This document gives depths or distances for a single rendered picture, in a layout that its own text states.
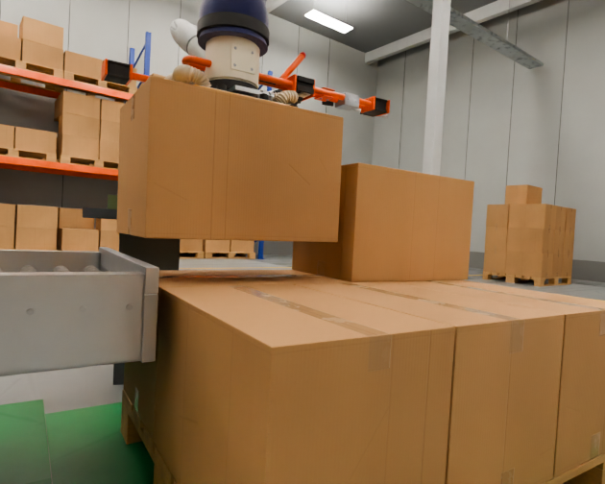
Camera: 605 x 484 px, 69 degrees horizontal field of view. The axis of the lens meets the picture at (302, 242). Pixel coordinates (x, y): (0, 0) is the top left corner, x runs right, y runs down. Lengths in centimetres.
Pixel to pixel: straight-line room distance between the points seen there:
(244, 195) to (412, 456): 77
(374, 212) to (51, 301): 100
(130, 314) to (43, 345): 17
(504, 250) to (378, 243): 685
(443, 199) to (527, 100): 998
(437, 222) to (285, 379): 120
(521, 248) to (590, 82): 439
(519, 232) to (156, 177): 745
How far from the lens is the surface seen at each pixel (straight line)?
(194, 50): 214
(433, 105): 459
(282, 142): 131
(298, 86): 156
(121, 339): 103
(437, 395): 89
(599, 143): 1084
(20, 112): 992
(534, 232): 811
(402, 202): 161
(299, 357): 66
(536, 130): 1140
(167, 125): 119
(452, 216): 181
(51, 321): 100
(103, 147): 873
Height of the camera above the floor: 71
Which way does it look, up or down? 2 degrees down
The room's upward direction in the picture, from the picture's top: 3 degrees clockwise
